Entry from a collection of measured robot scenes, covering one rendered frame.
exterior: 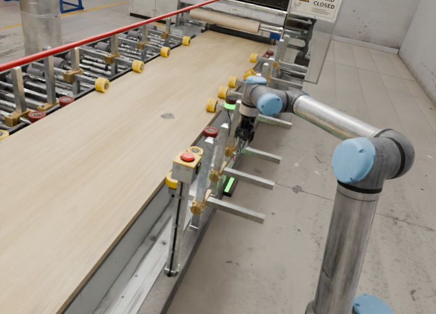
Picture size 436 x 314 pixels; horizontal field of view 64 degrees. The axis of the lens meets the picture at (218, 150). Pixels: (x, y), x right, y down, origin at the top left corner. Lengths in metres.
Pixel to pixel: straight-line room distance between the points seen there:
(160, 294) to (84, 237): 0.34
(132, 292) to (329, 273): 0.75
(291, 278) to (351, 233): 1.50
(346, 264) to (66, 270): 0.81
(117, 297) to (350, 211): 0.90
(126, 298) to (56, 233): 0.37
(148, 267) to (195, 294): 0.76
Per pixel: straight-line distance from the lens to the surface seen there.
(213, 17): 4.16
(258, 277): 2.42
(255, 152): 1.92
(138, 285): 1.49
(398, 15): 10.43
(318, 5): 3.92
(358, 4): 10.27
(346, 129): 1.21
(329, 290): 1.14
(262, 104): 1.39
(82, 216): 1.35
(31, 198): 1.45
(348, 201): 1.00
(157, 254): 1.59
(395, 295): 2.78
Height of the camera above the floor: 1.81
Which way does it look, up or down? 31 degrees down
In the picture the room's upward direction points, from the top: 11 degrees clockwise
